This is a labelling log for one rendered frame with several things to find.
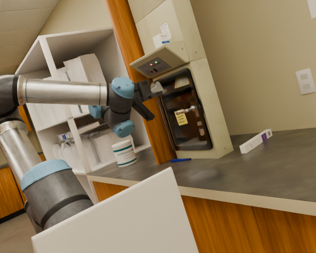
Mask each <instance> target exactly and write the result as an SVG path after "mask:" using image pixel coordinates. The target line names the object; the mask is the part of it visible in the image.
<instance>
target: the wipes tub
mask: <svg viewBox="0 0 316 253"><path fill-rule="evenodd" d="M112 149H113V152H114V155H115V158H116V161H117V164H118V166H119V167H120V168H122V167H126V166H129V165H132V164H134V163H135V162H137V159H136V156H135V153H134V150H133V147H132V144H131V141H130V140H126V141H123V142H120V143H117V144H114V145H112Z"/></svg>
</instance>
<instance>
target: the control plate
mask: <svg viewBox="0 0 316 253"><path fill-rule="evenodd" d="M155 62H157V63H155ZM150 64H152V65H150ZM163 65H164V67H163ZM160 67H161V68H160ZM157 68H159V69H157ZM169 68H171V66H170V65H168V64H167V63H166V62H164V61H163V60H162V59H160V58H159V57H157V58H155V59H153V60H151V61H149V62H147V63H145V64H143V65H141V66H139V67H138V69H140V70H141V71H142V72H144V73H145V74H147V75H148V76H150V77H151V76H153V75H155V74H158V73H160V72H162V71H164V70H167V69H169ZM153 69H156V70H157V72H155V71H154V70H153ZM151 71H153V73H151ZM148 73H149V74H148Z"/></svg>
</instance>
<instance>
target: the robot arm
mask: <svg viewBox="0 0 316 253"><path fill-rule="evenodd" d="M166 92H167V89H166V90H164V89H163V88H162V86H161V84H160V83H159V82H158V81H157V82H156V83H155V84H154V83H152V84H151V87H150V82H149V79H148V80H144V81H140V82H138V83H133V81H132V80H130V79H129V78H127V77H122V76H120V77H116V78H114V79H113V81H112V83H95V82H77V81H59V80H41V79H26V78H25V77H23V76H22V75H3V76H0V149H1V151H2V153H3V155H4V157H5V159H6V161H7V163H8V165H9V167H10V168H11V170H12V172H13V174H14V176H15V178H16V180H17V182H18V184H19V186H20V188H21V190H22V192H23V193H24V195H25V197H26V199H27V200H26V202H25V204H24V209H25V211H26V213H27V215H28V217H29V219H30V221H31V223H32V225H33V227H34V229H35V235H36V234H38V233H40V232H42V231H44V230H46V229H48V228H50V227H52V226H54V225H56V224H58V223H60V222H62V221H64V220H66V219H68V218H70V217H72V216H74V215H76V214H78V213H80V212H82V211H84V210H86V209H88V208H90V207H92V206H94V204H93V202H92V201H91V199H90V198H89V196H88V194H87V193H86V191H85V190H84V188H83V187H82V185H81V184H80V182H79V180H78V179H77V177H76V176H75V174H74V173H73V171H72V168H71V167H69V165H68V164H67V162H65V161H64V160H61V159H59V160H58V159H51V160H47V161H44V162H43V161H42V160H41V158H40V156H39V155H38V153H37V151H36V150H35V148H34V146H33V145H32V143H31V141H30V140H29V138H28V137H27V134H28V127H27V125H26V124H25V122H24V120H23V119H22V117H21V115H20V112H19V107H18V106H23V105H24V104H25V103H45V104H72V105H88V109H89V112H90V114H91V116H92V117H93V118H95V119H97V118H102V119H103V120H104V121H105V122H106V123H107V124H108V126H109V127H110V128H111V129H112V131H113V132H114V133H115V134H116V135H117V136H118V137H119V138H124V137H127V136H129V135H130V134H131V133H132V132H133V130H134V123H133V122H132V120H130V113H131V107H133V108H134V109H135V110H136V111H137V112H138V113H139V114H140V115H141V116H142V117H143V118H144V119H145V120H146V121H150V120H153V119H154V117H155V115H154V114H153V113H152V112H151V111H150V110H149V109H148V108H147V107H146V106H145V105H144V104H143V102H144V101H147V100H150V99H152V98H153V97H156V96H159V95H162V94H165V93H166Z"/></svg>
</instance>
